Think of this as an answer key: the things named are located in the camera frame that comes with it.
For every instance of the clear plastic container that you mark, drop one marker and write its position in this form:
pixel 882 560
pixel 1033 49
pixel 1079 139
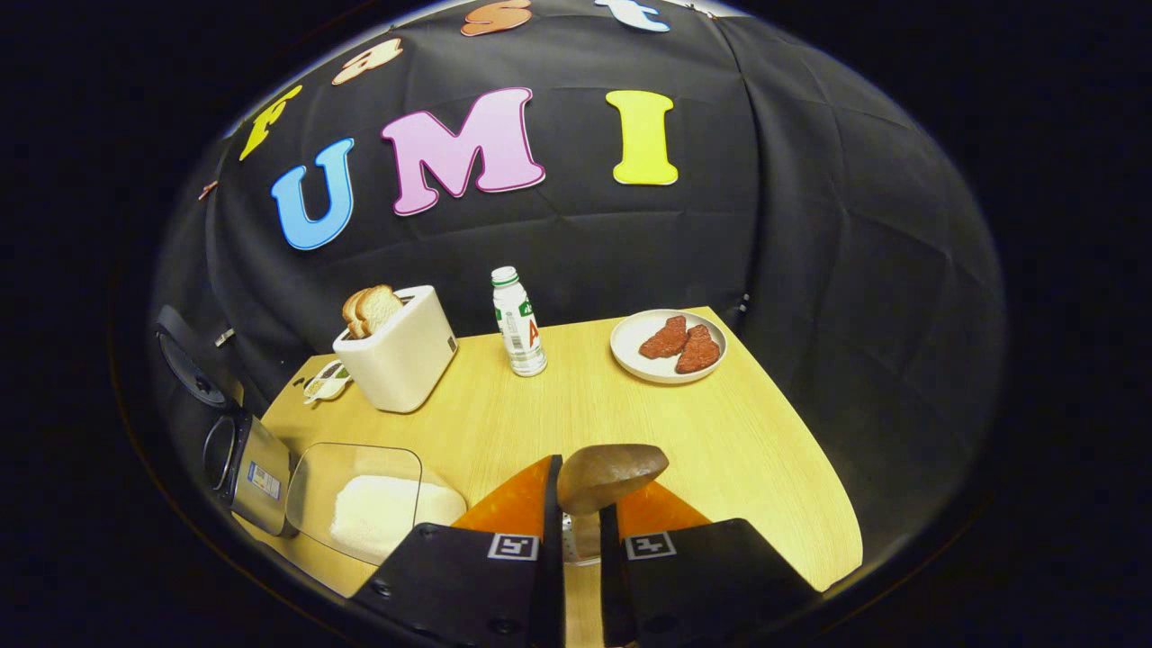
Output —
pixel 360 459

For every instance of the pink clothes peg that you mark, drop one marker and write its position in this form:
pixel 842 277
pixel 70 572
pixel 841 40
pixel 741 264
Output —
pixel 208 190

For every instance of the black backdrop cloth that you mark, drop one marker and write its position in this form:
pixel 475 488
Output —
pixel 810 225

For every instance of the toast slice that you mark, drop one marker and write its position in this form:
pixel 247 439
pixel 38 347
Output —
pixel 351 315
pixel 380 308

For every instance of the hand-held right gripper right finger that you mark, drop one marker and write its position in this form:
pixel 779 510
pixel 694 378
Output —
pixel 610 594

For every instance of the white drink bottle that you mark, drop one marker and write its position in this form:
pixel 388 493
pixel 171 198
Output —
pixel 520 328

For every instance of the white rice heap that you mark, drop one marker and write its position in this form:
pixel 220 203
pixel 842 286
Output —
pixel 387 517

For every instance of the white divided bean dish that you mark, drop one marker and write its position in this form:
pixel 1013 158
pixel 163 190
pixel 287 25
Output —
pixel 326 382

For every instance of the white clothes peg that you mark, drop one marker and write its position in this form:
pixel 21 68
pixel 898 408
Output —
pixel 225 337

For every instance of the white round plate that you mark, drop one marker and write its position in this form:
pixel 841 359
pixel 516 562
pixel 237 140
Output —
pixel 630 346

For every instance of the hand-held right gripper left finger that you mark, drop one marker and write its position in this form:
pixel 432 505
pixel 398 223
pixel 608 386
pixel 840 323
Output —
pixel 551 594

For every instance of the dark grey rice cooker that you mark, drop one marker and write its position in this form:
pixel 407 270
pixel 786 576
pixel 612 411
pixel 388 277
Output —
pixel 261 477

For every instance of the red meat piece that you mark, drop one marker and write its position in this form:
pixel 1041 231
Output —
pixel 698 351
pixel 664 338

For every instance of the white toaster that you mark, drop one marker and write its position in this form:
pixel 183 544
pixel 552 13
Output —
pixel 405 364

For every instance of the brown wooden spoon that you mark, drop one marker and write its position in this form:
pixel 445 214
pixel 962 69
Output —
pixel 612 472

